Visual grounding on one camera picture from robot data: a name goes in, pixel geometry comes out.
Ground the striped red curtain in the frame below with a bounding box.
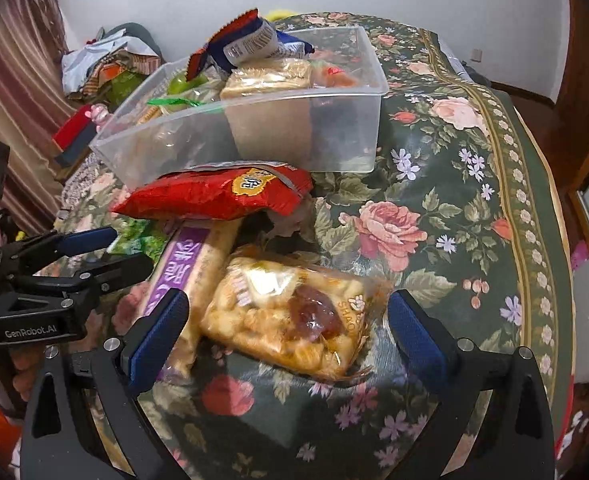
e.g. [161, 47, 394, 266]
[0, 0, 78, 233]

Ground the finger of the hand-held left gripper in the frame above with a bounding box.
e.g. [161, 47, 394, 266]
[13, 254, 154, 307]
[0, 226, 118, 277]

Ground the tan cake block packet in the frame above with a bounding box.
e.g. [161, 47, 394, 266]
[219, 57, 316, 167]

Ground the pile of clothes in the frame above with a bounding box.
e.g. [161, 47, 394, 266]
[62, 22, 164, 99]

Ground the yellow foam arc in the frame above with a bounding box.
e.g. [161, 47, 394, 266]
[264, 7, 301, 24]

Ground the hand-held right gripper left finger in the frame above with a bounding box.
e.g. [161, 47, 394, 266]
[21, 288, 191, 480]

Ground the pink plush toy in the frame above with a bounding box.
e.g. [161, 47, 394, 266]
[87, 102, 114, 127]

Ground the grey bag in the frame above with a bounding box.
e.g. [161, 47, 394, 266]
[457, 60, 496, 87]

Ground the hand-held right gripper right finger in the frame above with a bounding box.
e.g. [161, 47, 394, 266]
[387, 288, 558, 480]

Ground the green bag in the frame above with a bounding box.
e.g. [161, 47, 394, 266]
[107, 71, 148, 106]

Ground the blue snack packet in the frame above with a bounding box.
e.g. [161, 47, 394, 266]
[186, 8, 316, 82]

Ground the red snack packet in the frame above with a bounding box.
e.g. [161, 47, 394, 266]
[109, 161, 315, 222]

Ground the patchwork quilt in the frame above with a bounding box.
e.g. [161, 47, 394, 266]
[54, 150, 125, 221]

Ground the clear plastic container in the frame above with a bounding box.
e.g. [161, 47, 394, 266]
[88, 25, 390, 191]

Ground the red box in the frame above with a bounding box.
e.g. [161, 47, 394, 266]
[52, 105, 100, 154]

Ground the orange pastry packet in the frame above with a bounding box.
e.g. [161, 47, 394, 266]
[199, 244, 393, 382]

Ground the purple long snack packet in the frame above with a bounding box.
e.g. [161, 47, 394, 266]
[142, 219, 246, 382]

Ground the floral tablecloth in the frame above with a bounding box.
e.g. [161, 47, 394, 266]
[59, 10, 576, 480]

